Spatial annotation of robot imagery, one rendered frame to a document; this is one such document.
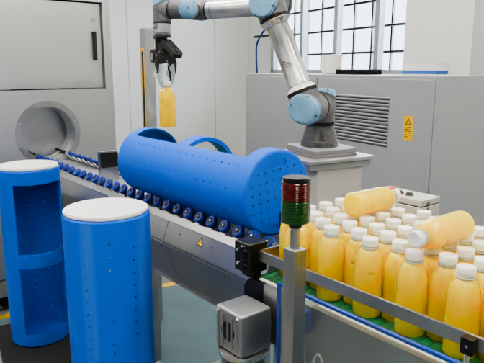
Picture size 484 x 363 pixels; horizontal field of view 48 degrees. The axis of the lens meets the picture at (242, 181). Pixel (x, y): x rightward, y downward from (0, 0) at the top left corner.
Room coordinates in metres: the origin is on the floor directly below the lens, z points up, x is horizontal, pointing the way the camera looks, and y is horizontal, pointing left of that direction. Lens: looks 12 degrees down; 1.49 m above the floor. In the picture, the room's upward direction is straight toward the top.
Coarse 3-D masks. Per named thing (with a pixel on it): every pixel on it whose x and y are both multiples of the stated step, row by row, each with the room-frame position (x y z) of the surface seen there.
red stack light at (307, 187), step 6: (282, 186) 1.13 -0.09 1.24; (288, 186) 1.12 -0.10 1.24; (294, 186) 1.11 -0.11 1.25; (300, 186) 1.11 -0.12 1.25; (306, 186) 1.12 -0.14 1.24; (282, 192) 1.13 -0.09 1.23; (288, 192) 1.12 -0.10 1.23; (294, 192) 1.11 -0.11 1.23; (300, 192) 1.11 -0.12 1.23; (306, 192) 1.12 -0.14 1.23; (282, 198) 1.13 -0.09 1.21; (288, 198) 1.12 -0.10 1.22; (294, 198) 1.11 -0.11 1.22; (300, 198) 1.11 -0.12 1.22; (306, 198) 1.12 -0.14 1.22
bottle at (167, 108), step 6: (162, 90) 2.33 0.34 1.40; (168, 90) 2.33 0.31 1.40; (162, 96) 2.32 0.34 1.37; (168, 96) 2.32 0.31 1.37; (174, 96) 2.34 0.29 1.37; (162, 102) 2.32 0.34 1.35; (168, 102) 2.32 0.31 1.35; (174, 102) 2.34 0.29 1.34; (162, 108) 2.32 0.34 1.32; (168, 108) 2.32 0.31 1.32; (174, 108) 2.34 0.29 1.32; (162, 114) 2.32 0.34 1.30; (168, 114) 2.32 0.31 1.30; (174, 114) 2.34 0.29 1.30; (162, 120) 2.32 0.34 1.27; (168, 120) 2.32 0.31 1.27; (174, 120) 2.34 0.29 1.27; (162, 126) 2.32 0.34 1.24; (168, 126) 2.32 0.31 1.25; (174, 126) 2.34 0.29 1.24
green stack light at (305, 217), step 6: (282, 204) 1.13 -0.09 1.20; (288, 204) 1.12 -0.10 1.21; (294, 204) 1.11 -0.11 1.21; (300, 204) 1.11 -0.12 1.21; (306, 204) 1.12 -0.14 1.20; (282, 210) 1.13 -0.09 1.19; (288, 210) 1.12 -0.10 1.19; (294, 210) 1.11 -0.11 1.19; (300, 210) 1.11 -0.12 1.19; (306, 210) 1.12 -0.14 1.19; (282, 216) 1.13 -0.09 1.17; (288, 216) 1.12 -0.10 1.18; (294, 216) 1.11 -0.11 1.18; (300, 216) 1.11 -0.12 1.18; (306, 216) 1.12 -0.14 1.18; (282, 222) 1.13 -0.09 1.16; (288, 222) 1.12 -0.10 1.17; (294, 222) 1.11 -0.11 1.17; (300, 222) 1.11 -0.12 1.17; (306, 222) 1.12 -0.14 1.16
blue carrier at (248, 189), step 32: (128, 160) 2.23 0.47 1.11; (160, 160) 2.04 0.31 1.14; (192, 160) 1.89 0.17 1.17; (224, 160) 1.77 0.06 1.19; (256, 160) 1.67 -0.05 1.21; (288, 160) 1.75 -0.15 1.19; (160, 192) 2.08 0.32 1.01; (192, 192) 1.86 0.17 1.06; (224, 192) 1.71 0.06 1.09; (256, 192) 1.66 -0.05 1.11; (256, 224) 1.66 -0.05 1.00
